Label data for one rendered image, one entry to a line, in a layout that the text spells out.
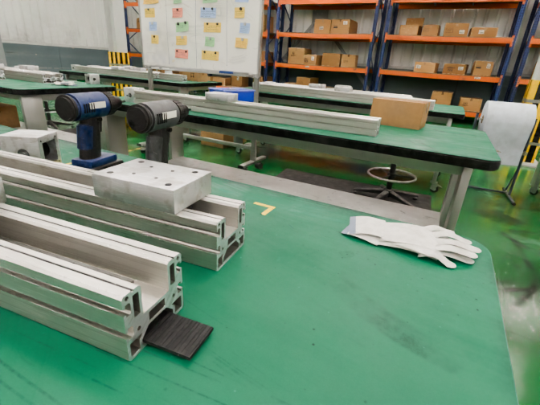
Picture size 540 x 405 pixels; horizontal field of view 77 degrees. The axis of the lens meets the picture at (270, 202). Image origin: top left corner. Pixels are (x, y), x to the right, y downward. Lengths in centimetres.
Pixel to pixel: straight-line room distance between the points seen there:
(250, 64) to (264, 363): 319
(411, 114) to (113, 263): 194
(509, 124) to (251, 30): 246
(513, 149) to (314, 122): 237
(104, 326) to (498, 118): 357
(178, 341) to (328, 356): 17
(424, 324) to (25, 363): 47
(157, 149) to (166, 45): 334
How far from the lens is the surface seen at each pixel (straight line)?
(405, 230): 72
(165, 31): 409
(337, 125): 181
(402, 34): 986
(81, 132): 91
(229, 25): 359
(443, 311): 56
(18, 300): 52
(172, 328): 44
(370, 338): 47
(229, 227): 58
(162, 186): 54
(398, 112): 220
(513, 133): 377
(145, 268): 45
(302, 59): 1055
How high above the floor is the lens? 109
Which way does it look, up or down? 22 degrees down
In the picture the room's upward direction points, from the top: 4 degrees clockwise
